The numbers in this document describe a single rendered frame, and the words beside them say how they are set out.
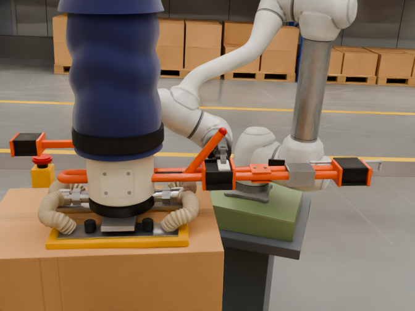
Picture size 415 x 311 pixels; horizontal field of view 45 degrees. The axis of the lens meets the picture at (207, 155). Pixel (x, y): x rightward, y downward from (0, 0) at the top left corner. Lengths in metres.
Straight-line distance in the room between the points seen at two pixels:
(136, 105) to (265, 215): 0.91
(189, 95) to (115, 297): 0.65
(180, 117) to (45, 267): 0.60
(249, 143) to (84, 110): 0.93
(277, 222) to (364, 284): 1.37
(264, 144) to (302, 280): 1.35
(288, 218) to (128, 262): 0.86
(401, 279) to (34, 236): 2.48
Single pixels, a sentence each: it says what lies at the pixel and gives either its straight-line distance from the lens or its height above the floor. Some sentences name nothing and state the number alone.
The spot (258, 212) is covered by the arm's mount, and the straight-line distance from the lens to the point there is 1.95.
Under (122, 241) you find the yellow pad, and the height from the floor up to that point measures 1.08.
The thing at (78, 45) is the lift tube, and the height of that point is 1.53.
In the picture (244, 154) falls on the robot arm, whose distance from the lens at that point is 1.98.
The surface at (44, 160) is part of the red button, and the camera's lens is 1.88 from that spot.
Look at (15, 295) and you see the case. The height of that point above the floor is 0.96.
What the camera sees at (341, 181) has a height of 1.21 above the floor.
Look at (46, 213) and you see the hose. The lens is 1.28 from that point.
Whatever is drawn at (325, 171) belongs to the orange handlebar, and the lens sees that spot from 1.34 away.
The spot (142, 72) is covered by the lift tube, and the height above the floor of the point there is 1.48.
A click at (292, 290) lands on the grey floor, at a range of 3.03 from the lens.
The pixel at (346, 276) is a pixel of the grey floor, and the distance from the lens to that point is 3.25.
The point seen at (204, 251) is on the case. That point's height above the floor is 1.07.
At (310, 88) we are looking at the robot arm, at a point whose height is 1.32.
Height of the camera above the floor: 1.70
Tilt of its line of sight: 20 degrees down
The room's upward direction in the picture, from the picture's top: 3 degrees clockwise
